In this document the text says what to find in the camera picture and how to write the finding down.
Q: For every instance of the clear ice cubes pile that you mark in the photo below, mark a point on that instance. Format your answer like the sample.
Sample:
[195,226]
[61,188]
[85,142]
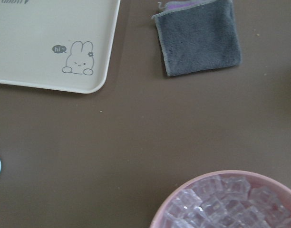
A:
[226,202]

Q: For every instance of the grey folded cloth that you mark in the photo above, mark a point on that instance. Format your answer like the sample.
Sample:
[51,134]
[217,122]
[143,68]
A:
[197,35]

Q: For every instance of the cream rabbit tray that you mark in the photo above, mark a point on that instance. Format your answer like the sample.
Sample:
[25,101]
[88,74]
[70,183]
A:
[61,45]

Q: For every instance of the pink bowl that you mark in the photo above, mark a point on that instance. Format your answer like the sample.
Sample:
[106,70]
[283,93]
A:
[255,179]

